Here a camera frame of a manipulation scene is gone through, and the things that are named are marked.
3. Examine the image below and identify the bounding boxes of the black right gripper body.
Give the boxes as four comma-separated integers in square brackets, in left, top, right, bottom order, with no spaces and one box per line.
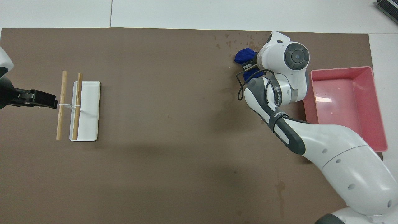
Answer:
[249,51,261,74]

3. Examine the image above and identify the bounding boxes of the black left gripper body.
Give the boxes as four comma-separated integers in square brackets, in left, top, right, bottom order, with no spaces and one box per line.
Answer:
[13,89,33,108]

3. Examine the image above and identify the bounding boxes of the blue cloth towel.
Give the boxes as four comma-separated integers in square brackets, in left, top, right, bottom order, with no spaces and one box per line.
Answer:
[234,47,265,82]

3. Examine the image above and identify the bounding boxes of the white towel rack base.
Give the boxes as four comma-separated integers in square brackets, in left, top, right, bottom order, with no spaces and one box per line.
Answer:
[58,81,101,142]

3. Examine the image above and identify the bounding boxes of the long light wooden rod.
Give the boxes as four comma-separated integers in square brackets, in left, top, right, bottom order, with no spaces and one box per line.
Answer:
[56,70,68,140]

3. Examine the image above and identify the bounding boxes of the pink plastic bin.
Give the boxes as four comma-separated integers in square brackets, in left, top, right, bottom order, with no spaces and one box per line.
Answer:
[303,66,388,153]

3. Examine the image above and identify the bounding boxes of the brown paper table mat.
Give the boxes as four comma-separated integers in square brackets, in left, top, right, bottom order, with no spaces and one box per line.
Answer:
[0,27,391,224]

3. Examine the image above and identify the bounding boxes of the grey ribbed device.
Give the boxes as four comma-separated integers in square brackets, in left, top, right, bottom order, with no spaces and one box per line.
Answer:
[375,0,398,16]

